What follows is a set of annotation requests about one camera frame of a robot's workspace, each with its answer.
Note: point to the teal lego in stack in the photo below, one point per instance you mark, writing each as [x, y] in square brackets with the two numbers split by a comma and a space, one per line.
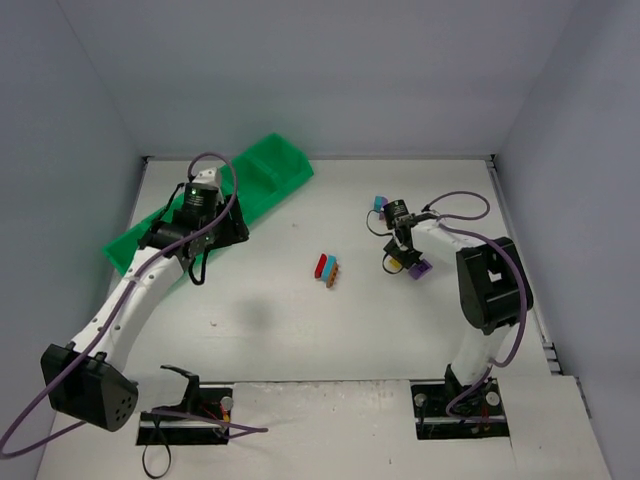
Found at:
[328, 266]

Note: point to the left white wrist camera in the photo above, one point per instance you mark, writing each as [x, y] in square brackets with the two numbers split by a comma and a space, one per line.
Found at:
[210, 177]

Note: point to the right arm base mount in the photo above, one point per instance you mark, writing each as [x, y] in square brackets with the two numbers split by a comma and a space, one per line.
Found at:
[479, 415]

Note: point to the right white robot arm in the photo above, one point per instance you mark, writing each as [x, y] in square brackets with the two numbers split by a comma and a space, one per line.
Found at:
[494, 293]

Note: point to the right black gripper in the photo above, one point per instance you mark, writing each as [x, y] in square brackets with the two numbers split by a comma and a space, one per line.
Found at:
[400, 251]

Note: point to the purple square lego plate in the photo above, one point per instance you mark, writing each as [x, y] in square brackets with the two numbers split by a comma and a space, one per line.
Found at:
[420, 269]

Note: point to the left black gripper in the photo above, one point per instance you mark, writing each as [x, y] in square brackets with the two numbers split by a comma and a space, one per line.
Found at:
[232, 226]

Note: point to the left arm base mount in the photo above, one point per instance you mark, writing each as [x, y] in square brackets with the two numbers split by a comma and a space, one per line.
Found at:
[213, 402]

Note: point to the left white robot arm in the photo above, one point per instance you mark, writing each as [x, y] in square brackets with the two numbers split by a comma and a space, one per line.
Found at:
[85, 378]

